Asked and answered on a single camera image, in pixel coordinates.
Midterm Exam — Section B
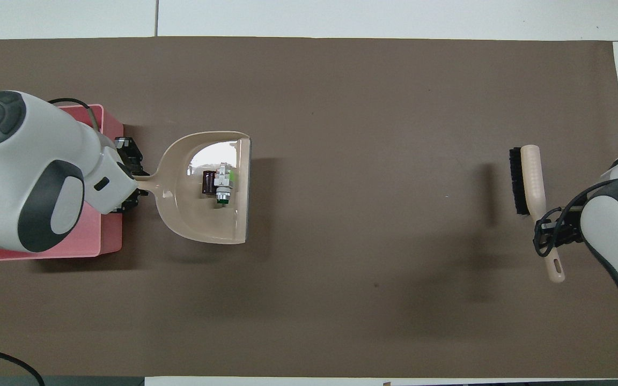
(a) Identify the green and white push-button switch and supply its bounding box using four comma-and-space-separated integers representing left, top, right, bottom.
214, 163, 240, 207

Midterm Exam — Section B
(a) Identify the black cable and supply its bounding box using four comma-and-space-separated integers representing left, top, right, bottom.
47, 98, 101, 132
0, 344, 46, 386
549, 176, 618, 241

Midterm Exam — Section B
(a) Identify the beige brush with black bristles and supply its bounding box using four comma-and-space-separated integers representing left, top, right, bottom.
509, 144, 565, 283

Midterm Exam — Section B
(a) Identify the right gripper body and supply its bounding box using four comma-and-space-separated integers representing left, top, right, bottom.
557, 206, 584, 247

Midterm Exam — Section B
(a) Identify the beige plastic dustpan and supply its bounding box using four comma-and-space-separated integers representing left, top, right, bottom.
136, 131, 252, 245

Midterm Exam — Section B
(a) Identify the pink plastic bin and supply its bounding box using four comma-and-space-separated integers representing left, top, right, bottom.
0, 104, 124, 262

